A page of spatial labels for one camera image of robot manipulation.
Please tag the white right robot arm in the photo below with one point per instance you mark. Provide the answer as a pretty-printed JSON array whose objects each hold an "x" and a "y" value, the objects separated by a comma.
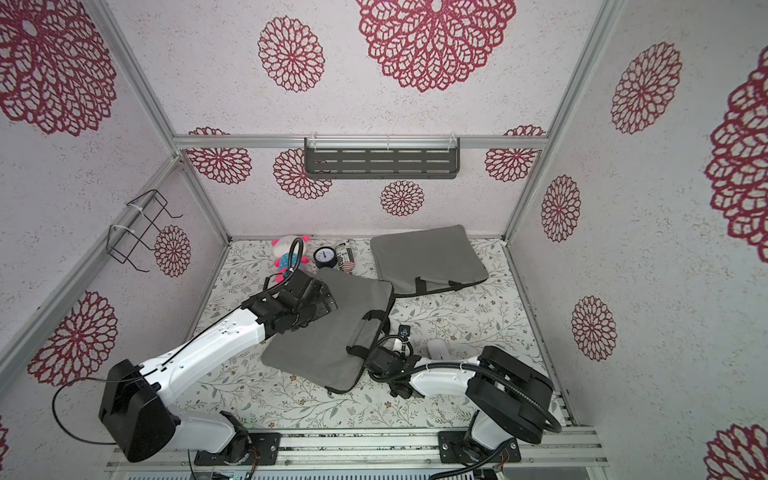
[{"x": 512, "y": 399}]

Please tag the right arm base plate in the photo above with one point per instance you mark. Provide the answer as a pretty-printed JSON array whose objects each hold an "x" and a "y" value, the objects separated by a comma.
[{"x": 456, "y": 447}]

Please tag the black wire wall rack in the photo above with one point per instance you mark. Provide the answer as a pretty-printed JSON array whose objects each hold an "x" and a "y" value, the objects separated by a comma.
[{"x": 124, "y": 239}]

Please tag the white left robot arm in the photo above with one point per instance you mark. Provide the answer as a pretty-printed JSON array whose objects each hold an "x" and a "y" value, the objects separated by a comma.
[{"x": 138, "y": 406}]

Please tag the pink white plush toy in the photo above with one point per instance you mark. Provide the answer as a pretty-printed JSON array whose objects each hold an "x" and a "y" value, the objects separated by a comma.
[{"x": 290, "y": 251}]

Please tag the white computer mouse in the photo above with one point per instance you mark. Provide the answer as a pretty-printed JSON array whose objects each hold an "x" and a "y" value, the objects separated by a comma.
[{"x": 438, "y": 350}]

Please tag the black round gauge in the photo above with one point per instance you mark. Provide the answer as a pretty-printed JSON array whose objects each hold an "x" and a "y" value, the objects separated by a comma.
[{"x": 325, "y": 257}]

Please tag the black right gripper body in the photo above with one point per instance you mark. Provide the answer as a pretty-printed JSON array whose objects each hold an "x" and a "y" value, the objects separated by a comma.
[{"x": 372, "y": 357}]

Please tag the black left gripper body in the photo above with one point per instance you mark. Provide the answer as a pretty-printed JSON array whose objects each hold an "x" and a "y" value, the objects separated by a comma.
[{"x": 312, "y": 312}]

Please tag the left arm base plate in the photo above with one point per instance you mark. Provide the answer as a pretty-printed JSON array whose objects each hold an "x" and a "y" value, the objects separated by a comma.
[{"x": 263, "y": 448}]

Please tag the flag patterned can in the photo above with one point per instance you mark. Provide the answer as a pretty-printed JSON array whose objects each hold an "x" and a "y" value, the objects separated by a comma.
[{"x": 346, "y": 262}]

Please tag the grey laptop bag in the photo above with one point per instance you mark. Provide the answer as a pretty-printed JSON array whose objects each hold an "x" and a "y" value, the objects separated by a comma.
[
  {"x": 428, "y": 262},
  {"x": 330, "y": 351}
]

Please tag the dark grey wall shelf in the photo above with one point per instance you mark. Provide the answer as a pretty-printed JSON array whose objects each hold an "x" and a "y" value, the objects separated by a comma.
[{"x": 386, "y": 159}]

